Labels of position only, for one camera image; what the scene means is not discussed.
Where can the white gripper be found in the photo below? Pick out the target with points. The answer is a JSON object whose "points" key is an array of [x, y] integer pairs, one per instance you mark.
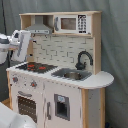
{"points": [[21, 40]]}

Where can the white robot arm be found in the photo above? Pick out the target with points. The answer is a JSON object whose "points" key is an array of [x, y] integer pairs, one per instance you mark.
{"points": [[9, 118]]}

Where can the white wooden toy kitchen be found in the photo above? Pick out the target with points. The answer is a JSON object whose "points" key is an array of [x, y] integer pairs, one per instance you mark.
{"points": [[61, 50]]}

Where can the grey toy range hood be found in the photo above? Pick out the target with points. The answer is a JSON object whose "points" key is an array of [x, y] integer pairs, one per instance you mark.
{"points": [[39, 27]]}

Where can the black toy stovetop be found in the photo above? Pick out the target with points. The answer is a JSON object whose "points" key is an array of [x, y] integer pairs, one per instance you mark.
{"points": [[36, 67]]}

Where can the white toy microwave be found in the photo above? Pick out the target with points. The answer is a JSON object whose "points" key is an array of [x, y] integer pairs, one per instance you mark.
{"points": [[72, 24]]}

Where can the left red stove knob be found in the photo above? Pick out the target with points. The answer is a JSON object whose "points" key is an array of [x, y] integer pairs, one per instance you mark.
{"points": [[15, 79]]}

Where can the red stove knob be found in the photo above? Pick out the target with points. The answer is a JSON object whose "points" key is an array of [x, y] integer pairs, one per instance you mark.
{"points": [[15, 79], [33, 84]]}

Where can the right red stove knob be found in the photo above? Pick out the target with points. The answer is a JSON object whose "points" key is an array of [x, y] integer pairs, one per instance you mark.
{"points": [[33, 84]]}

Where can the black toy faucet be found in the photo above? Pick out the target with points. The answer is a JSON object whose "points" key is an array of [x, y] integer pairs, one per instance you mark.
{"points": [[82, 57]]}

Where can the grey toy sink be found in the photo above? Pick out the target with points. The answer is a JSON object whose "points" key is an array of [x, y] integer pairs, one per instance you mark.
{"points": [[72, 74]]}

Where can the toy oven door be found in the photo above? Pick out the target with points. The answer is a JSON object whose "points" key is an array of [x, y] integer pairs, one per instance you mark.
{"points": [[28, 102]]}

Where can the toy dishwasher door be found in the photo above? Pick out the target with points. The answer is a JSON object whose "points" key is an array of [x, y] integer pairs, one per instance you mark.
{"points": [[63, 106]]}

